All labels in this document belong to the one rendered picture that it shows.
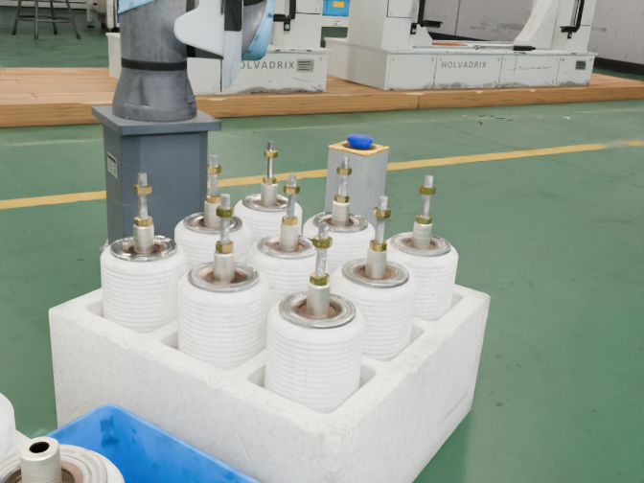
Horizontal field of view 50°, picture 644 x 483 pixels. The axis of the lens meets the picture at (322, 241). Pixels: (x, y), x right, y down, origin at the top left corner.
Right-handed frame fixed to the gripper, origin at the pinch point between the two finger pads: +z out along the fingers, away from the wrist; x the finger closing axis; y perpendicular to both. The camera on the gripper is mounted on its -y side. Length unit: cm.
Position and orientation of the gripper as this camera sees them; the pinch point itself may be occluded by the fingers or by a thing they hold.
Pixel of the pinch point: (235, 70)
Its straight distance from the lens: 67.6
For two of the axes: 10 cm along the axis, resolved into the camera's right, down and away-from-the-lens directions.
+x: 1.0, 3.6, -9.3
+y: -9.9, -0.3, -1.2
